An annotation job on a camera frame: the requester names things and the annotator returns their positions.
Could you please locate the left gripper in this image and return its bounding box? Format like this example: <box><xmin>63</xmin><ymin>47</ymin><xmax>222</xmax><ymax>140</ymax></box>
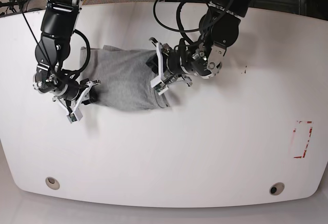
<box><xmin>146</xmin><ymin>37</ymin><xmax>192</xmax><ymax>88</ymax></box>

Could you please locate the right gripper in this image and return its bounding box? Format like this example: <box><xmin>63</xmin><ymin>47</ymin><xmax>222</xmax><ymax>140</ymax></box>
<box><xmin>33</xmin><ymin>66</ymin><xmax>100</xmax><ymax>114</ymax></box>

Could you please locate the right table grommet hole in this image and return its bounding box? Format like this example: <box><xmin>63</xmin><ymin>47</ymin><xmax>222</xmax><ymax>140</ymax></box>
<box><xmin>269</xmin><ymin>182</ymin><xmax>285</xmax><ymax>196</ymax></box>

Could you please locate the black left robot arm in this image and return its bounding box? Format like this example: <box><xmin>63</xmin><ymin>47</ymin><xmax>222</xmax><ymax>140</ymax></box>
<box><xmin>147</xmin><ymin>0</ymin><xmax>251</xmax><ymax>95</ymax></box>

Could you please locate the left table grommet hole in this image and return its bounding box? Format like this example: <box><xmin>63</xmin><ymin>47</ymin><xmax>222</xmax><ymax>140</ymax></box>
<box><xmin>45</xmin><ymin>177</ymin><xmax>60</xmax><ymax>190</ymax></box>

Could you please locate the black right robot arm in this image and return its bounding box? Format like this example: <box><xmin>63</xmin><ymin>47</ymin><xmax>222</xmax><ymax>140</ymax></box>
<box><xmin>33</xmin><ymin>0</ymin><xmax>100</xmax><ymax>123</ymax></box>

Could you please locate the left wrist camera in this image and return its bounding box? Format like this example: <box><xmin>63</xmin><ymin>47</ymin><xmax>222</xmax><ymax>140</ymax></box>
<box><xmin>154</xmin><ymin>83</ymin><xmax>169</xmax><ymax>96</ymax></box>

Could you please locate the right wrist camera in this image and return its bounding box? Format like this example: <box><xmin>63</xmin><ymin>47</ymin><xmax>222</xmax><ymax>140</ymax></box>
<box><xmin>66</xmin><ymin>109</ymin><xmax>83</xmax><ymax>124</ymax></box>

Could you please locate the red tape marking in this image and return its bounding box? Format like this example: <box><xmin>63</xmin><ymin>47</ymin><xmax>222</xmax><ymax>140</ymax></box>
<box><xmin>290</xmin><ymin>120</ymin><xmax>313</xmax><ymax>159</ymax></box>

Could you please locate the grey T-shirt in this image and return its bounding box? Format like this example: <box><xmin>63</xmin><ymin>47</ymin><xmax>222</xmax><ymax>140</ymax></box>
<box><xmin>81</xmin><ymin>45</ymin><xmax>169</xmax><ymax>112</ymax></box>

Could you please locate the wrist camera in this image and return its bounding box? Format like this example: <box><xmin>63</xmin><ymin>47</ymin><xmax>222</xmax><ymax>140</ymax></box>
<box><xmin>154</xmin><ymin>83</ymin><xmax>169</xmax><ymax>96</ymax></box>
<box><xmin>66</xmin><ymin>109</ymin><xmax>83</xmax><ymax>124</ymax></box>

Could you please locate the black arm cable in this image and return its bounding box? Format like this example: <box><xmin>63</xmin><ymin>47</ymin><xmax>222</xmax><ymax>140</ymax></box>
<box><xmin>7</xmin><ymin>0</ymin><xmax>92</xmax><ymax>86</ymax></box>

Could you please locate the table grommet hole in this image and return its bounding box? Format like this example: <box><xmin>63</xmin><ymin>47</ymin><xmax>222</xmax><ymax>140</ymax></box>
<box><xmin>269</xmin><ymin>182</ymin><xmax>285</xmax><ymax>196</ymax></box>
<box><xmin>45</xmin><ymin>177</ymin><xmax>60</xmax><ymax>190</ymax></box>

